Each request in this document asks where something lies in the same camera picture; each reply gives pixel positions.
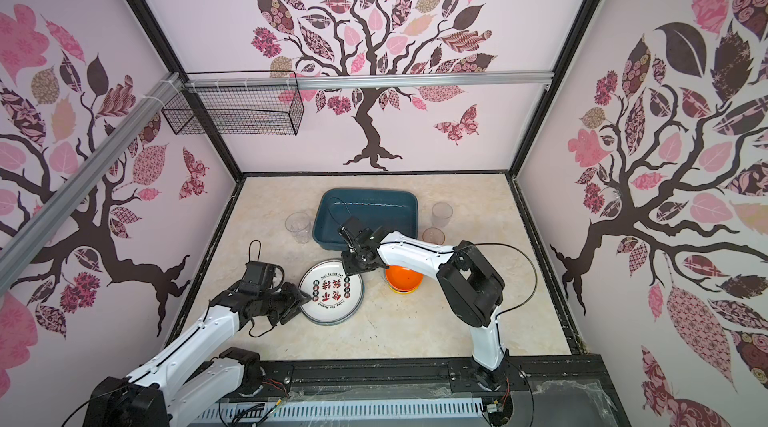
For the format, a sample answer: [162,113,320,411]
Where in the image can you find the aluminium rail left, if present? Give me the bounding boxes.
[1,72,183,292]

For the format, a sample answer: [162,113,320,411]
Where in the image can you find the aluminium rail back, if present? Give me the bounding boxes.
[185,70,554,90]

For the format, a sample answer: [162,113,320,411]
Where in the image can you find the yellow plastic bowl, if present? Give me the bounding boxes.
[389,286,418,295]

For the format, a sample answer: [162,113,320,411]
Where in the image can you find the white plate red characters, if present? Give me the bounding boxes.
[299,259,365,326]

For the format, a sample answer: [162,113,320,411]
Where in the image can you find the orange plastic bowl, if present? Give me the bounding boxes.
[384,265,424,290]

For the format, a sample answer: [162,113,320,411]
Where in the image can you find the aluminium rail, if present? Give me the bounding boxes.
[185,70,554,90]
[1,72,183,292]

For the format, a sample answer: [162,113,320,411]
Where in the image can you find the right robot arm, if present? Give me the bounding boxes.
[339,217,507,391]

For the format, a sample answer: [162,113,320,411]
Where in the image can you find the teal plastic bin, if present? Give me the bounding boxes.
[312,188,419,251]

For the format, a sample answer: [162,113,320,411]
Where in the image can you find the pinkish clear cup near right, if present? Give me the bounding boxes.
[421,227,446,245]

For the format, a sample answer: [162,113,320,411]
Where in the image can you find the black wire basket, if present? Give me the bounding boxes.
[162,70,305,136]

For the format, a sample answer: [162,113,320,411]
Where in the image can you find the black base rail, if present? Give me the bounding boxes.
[110,353,631,427]

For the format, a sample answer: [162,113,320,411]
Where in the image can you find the white vented cable duct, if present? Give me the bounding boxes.
[182,398,486,426]

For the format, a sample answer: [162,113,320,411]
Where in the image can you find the clear cup far right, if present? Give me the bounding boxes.
[431,201,454,229]

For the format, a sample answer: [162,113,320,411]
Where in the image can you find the clear cup left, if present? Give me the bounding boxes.
[284,212,312,244]

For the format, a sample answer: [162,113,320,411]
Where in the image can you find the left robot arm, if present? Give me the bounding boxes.
[83,261,311,426]

